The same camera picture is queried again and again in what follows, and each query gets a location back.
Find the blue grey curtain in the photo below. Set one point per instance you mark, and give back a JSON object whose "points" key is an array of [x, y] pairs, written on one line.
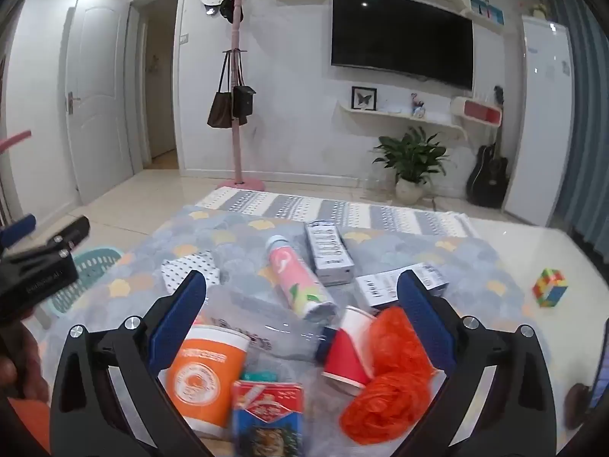
{"points": [[587, 128]]}

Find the red and blue carton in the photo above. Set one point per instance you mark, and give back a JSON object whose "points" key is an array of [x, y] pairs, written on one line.
{"points": [[269, 419]]}

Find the white box with paper label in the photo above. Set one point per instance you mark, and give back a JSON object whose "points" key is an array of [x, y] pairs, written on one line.
{"points": [[380, 288]]}

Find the pink rod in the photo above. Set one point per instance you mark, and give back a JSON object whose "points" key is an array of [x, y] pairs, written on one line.
{"points": [[14, 140]]}

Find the red and white shelf box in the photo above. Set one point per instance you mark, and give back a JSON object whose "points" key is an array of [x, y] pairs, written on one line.
{"points": [[478, 110]]}

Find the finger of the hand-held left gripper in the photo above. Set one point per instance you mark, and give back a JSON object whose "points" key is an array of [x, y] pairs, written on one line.
{"points": [[66, 235], [19, 229]]}

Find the brown tote bag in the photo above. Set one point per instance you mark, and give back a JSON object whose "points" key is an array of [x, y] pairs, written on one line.
{"points": [[221, 107]]}

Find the teal plastic basket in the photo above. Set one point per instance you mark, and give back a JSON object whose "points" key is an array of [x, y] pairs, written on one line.
{"points": [[90, 262]]}

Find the orange paper cup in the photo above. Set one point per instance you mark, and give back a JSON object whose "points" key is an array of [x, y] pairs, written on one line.
{"points": [[204, 381]]}

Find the colourful puzzle cube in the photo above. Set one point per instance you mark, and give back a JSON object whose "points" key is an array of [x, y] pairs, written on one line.
{"points": [[549, 288]]}

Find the white refrigerator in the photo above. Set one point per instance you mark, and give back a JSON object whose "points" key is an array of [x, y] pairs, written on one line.
{"points": [[540, 119]]}

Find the butterfly picture frame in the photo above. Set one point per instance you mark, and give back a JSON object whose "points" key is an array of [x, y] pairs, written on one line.
{"points": [[363, 98]]}

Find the pink printed tube can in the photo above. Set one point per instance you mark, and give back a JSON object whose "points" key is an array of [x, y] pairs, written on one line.
{"points": [[297, 278]]}

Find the red paper cup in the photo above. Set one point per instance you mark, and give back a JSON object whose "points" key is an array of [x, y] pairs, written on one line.
{"points": [[347, 352]]}

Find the white box with round icons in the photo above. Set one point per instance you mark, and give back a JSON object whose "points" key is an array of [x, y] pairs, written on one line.
{"points": [[329, 252]]}

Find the teal plastic piece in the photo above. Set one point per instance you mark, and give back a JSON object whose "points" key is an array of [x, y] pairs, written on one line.
{"points": [[261, 375]]}

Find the person's left hand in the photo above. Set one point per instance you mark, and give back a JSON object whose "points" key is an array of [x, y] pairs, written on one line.
{"points": [[33, 366]]}

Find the black acoustic guitar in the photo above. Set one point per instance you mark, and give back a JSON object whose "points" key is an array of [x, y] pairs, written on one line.
{"points": [[487, 176]]}

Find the black shoulder bag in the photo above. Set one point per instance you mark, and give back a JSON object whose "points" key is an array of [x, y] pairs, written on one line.
{"points": [[243, 100]]}

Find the white plant pot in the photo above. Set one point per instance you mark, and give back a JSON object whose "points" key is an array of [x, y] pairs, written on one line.
{"points": [[409, 189]]}

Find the green leafy plant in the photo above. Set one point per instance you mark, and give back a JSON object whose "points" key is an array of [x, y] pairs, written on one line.
{"points": [[411, 152]]}

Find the brown phone stand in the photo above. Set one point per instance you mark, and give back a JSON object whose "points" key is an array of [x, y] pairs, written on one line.
{"points": [[577, 404]]}

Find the smartphone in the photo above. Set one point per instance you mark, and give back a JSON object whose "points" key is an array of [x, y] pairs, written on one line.
{"points": [[600, 366]]}

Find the striped grey white rug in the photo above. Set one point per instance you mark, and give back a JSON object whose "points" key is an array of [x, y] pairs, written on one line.
{"points": [[295, 207]]}

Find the orange mesh bag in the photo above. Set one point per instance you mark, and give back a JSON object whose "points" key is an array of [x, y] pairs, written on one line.
{"points": [[395, 381]]}

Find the clear plastic bag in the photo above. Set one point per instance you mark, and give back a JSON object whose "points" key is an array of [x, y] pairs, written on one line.
{"points": [[276, 331]]}

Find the polka dot packet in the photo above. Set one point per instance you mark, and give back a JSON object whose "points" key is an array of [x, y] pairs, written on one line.
{"points": [[183, 269]]}

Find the flamingo figurine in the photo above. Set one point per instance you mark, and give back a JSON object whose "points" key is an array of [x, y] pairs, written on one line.
{"points": [[418, 106]]}

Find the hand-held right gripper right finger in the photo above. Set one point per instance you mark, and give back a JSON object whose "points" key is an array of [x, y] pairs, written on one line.
{"points": [[418, 309]]}

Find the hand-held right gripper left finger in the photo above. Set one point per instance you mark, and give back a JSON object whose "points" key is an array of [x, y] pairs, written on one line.
{"points": [[183, 309]]}

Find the black television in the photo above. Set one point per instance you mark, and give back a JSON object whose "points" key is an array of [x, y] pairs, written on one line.
{"points": [[402, 35]]}

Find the pink coat rack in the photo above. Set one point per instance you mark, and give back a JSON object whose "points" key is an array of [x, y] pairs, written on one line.
{"points": [[236, 104]]}

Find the curved white wall shelf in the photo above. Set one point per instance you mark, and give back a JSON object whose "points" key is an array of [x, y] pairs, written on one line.
{"points": [[404, 116]]}

